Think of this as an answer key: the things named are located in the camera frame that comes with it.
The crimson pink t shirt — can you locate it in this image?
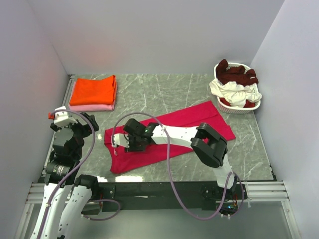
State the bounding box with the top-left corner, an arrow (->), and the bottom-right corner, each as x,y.
104,101 -> 236,174

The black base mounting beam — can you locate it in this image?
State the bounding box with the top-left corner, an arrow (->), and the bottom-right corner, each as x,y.
79,181 -> 247,215

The aluminium frame rail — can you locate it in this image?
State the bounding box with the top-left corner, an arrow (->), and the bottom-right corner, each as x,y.
13,74 -> 291,239

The white plastic laundry basket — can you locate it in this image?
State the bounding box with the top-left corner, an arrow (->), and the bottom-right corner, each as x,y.
209,59 -> 262,114

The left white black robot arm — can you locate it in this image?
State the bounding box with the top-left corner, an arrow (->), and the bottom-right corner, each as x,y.
31,110 -> 100,239

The folded light pink t shirt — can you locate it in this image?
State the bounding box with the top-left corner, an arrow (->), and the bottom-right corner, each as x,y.
68,85 -> 115,112

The white crumpled garment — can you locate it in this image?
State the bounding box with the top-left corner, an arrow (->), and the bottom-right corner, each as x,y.
209,79 -> 262,108

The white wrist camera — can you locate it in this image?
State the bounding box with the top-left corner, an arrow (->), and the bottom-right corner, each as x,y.
53,106 -> 77,127
111,133 -> 130,148

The folded orange t shirt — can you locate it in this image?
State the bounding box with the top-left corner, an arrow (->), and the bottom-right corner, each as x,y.
69,75 -> 117,106

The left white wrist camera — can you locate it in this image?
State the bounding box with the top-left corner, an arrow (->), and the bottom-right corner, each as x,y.
53,106 -> 77,127

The dark maroon garment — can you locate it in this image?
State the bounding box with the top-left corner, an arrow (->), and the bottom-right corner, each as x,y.
215,59 -> 259,86

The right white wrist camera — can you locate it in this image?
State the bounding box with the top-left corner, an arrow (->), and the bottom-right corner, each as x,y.
111,133 -> 130,148

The red garment in basket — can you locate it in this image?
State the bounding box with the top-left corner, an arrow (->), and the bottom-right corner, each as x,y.
220,98 -> 255,108

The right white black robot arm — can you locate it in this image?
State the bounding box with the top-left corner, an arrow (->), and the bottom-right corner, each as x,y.
113,119 -> 238,199

